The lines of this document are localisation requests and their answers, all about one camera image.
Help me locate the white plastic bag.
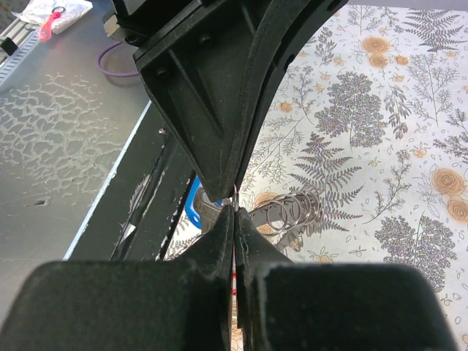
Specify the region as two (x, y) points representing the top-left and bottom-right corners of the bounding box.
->
(12, 0), (94, 36)

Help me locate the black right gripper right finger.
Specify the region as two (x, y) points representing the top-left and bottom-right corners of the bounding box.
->
(234, 209), (456, 350)

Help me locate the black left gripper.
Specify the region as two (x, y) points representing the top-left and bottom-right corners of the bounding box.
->
(104, 0), (270, 200)

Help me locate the purple left floor cable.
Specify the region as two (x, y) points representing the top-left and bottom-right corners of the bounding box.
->
(97, 40), (140, 78)

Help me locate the white slotted cable duct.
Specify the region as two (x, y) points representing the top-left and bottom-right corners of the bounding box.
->
(1, 18), (38, 85)

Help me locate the blue tagged key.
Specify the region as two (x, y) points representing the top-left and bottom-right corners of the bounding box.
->
(184, 176), (224, 233)

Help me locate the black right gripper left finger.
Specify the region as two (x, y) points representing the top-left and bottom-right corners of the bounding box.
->
(1, 206), (234, 350)

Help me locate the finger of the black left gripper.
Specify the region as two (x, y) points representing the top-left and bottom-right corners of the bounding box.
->
(233, 1), (346, 188)

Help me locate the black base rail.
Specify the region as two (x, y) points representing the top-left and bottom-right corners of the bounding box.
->
(64, 103), (195, 261)

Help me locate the pink tag on bag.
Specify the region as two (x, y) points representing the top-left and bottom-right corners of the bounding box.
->
(37, 6), (66, 42)

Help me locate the white disc with keyrings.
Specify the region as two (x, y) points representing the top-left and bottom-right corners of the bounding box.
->
(165, 190), (322, 260)

